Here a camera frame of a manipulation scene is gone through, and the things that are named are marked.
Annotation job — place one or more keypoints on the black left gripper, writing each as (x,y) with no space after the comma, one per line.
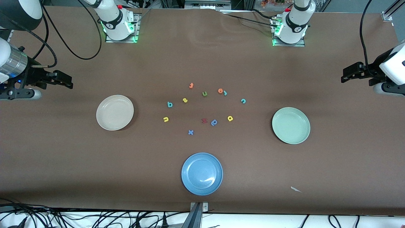
(374,70)

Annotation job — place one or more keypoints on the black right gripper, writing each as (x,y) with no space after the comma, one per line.
(32,77)

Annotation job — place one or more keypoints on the beige brown plate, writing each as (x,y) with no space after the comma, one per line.
(115,112)

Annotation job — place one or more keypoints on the light green plate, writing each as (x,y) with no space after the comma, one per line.
(291,125)

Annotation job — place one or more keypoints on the white paper scrap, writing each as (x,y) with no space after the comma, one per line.
(295,189)

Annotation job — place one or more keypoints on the blue foam letter a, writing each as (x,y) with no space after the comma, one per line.
(214,122)

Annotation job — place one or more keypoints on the grey equipment box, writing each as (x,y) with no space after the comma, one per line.
(205,3)

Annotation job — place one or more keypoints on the blue plate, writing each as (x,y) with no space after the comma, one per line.
(202,174)

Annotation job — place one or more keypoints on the aluminium frame profile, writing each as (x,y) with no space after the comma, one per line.
(387,14)

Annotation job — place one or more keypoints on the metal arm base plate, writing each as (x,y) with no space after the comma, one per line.
(137,31)
(289,45)

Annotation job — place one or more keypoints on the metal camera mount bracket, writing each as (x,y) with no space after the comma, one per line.
(197,218)

